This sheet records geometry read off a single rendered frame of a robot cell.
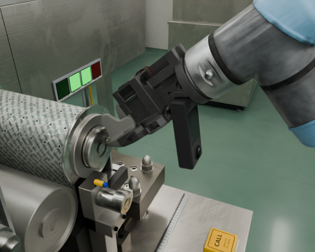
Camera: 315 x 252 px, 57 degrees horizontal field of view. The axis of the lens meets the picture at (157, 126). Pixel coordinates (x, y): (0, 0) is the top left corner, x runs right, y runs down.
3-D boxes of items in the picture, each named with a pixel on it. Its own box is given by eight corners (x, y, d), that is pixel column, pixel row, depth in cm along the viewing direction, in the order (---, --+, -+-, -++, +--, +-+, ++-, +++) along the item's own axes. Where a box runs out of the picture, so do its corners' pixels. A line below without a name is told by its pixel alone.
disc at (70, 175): (72, 204, 49) (56, 130, 42) (69, 203, 50) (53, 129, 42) (116, 156, 61) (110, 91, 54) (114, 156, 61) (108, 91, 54)
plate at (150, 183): (140, 221, 72) (139, 203, 69) (19, 178, 86) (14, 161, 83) (164, 181, 85) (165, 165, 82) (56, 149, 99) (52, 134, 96)
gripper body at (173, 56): (132, 79, 49) (187, 38, 41) (162, 120, 50) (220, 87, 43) (107, 97, 43) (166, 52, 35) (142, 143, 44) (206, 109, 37)
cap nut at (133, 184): (137, 198, 71) (136, 184, 68) (124, 194, 72) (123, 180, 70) (144, 189, 74) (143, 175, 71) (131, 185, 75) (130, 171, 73)
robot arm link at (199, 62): (247, 73, 40) (235, 96, 34) (219, 89, 43) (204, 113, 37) (217, 27, 39) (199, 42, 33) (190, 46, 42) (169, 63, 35)
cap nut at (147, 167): (150, 174, 79) (149, 161, 76) (138, 171, 80) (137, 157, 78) (155, 166, 81) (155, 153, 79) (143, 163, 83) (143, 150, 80)
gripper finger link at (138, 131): (124, 129, 49) (162, 105, 44) (131, 137, 49) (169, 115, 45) (111, 143, 45) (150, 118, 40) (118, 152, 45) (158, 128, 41)
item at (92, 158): (84, 148, 46) (108, 118, 51) (74, 145, 47) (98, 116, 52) (95, 178, 51) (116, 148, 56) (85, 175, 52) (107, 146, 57)
